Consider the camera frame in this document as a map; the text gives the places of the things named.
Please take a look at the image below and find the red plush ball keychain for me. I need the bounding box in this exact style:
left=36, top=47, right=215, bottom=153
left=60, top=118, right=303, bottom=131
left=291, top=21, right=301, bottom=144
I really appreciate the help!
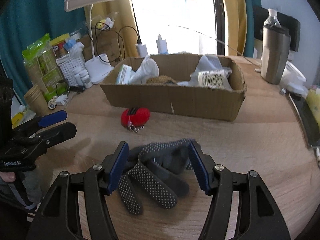
left=120, top=107, right=150, bottom=133

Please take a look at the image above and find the tissue pack with cartoon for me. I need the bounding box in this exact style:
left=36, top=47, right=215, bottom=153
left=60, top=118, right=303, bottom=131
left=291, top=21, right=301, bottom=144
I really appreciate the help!
left=116, top=64, right=132, bottom=85

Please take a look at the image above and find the person's hand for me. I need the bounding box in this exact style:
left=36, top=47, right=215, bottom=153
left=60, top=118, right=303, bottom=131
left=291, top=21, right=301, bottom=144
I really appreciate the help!
left=0, top=172, right=16, bottom=183

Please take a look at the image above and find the paper cup stack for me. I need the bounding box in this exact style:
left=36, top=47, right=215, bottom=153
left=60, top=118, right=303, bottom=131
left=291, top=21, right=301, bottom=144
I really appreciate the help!
left=24, top=85, right=50, bottom=116

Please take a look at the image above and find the white plug adapter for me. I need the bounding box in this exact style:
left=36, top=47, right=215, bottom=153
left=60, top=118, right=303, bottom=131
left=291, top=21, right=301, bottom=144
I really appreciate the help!
left=55, top=94, right=68, bottom=106

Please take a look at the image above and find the black flashlight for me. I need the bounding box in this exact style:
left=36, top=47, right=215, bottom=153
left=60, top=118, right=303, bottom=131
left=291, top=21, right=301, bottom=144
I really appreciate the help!
left=69, top=86, right=86, bottom=93

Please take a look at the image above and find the small white pill bottle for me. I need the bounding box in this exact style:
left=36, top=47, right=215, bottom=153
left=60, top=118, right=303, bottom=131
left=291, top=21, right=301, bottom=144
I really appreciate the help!
left=79, top=69, right=93, bottom=89

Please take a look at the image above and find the green snack bag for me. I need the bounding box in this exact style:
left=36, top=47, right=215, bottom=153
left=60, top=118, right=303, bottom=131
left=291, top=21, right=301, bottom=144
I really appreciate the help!
left=22, top=33, right=67, bottom=102

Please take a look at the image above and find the white perforated basket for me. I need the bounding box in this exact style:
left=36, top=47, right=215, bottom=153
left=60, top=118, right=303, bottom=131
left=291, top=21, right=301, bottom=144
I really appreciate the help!
left=56, top=54, right=85, bottom=86

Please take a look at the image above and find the white desk lamp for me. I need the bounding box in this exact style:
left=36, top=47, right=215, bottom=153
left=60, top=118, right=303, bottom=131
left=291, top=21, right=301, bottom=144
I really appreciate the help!
left=63, top=0, right=122, bottom=85

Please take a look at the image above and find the brown plush ball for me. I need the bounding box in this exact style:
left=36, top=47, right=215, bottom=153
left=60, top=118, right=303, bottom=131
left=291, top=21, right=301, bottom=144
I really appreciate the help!
left=146, top=75, right=177, bottom=85

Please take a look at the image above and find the cardboard box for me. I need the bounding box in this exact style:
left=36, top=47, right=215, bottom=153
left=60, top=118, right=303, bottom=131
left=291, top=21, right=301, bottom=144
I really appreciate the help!
left=100, top=55, right=247, bottom=121

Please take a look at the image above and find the plastic bag with brown item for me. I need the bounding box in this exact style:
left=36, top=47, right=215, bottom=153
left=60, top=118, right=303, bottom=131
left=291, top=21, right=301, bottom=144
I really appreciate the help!
left=177, top=55, right=232, bottom=91

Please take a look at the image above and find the steel thermos tumbler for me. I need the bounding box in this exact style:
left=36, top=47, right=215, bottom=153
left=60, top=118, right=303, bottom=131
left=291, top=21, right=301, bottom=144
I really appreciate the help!
left=260, top=25, right=291, bottom=85

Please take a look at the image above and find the black television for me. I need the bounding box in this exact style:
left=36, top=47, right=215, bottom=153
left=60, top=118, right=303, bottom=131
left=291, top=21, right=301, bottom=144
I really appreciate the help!
left=253, top=5, right=300, bottom=51

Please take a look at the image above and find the clear water bottle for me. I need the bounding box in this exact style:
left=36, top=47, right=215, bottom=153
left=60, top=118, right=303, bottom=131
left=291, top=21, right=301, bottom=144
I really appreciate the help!
left=264, top=8, right=281, bottom=28

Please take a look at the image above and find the white charger with black cable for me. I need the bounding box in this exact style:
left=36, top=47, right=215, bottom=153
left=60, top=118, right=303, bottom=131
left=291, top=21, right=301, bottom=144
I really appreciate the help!
left=118, top=25, right=148, bottom=58

